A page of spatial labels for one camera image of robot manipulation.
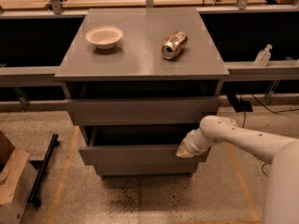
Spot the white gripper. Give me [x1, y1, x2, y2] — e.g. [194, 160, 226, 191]
[176, 129, 211, 159]

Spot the grey drawer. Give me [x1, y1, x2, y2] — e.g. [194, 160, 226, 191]
[79, 124, 208, 167]
[94, 163, 197, 176]
[66, 96, 218, 126]

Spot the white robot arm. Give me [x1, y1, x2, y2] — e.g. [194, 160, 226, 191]
[177, 116, 299, 224]

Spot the grey bottom drawer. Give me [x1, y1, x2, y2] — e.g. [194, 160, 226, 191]
[94, 163, 197, 176]

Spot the grey top drawer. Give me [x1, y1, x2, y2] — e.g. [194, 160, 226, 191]
[66, 96, 218, 126]

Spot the grey drawer cabinet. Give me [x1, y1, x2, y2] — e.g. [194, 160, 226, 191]
[54, 7, 231, 147]

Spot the crushed soda can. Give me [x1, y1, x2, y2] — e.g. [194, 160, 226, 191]
[161, 31, 188, 60]

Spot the clear sanitizer bottle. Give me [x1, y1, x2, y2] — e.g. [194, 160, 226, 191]
[254, 44, 272, 67]

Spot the white paper bowl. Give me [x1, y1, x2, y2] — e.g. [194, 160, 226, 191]
[85, 26, 123, 49]

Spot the black metal bar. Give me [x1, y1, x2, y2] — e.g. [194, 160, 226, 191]
[27, 133, 60, 208]

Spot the cardboard box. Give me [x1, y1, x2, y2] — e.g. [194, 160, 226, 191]
[0, 133, 37, 224]

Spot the black floor cable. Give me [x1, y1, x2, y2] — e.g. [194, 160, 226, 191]
[239, 93, 299, 178]

